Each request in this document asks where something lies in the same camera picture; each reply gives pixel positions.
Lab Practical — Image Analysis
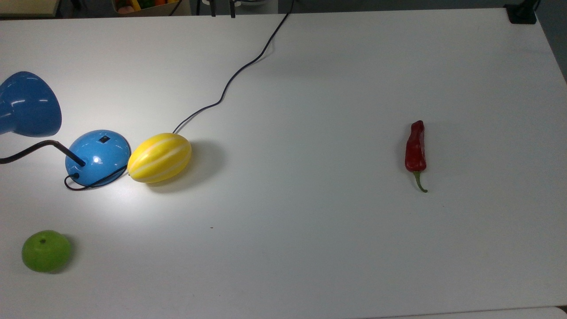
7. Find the yellow striped toy melon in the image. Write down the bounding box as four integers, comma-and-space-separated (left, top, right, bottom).
127, 133, 193, 184

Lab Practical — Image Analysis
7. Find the blue desk lamp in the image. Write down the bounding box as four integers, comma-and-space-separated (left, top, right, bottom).
0, 71, 132, 187

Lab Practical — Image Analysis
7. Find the black lamp power cable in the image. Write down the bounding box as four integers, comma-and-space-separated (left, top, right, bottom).
64, 0, 294, 192

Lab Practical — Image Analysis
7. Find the green toy apple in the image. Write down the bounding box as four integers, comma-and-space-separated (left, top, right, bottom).
21, 230, 72, 273

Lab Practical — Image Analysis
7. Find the wooden desk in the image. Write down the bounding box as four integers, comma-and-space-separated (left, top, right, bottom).
0, 0, 61, 18

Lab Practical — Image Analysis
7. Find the red toy chili pepper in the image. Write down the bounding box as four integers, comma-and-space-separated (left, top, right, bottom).
404, 120, 429, 193

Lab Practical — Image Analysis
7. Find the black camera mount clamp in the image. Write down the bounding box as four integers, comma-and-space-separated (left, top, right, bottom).
505, 0, 539, 25

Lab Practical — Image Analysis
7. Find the yellow basket of toys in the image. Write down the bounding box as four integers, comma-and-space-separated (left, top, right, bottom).
113, 0, 183, 15

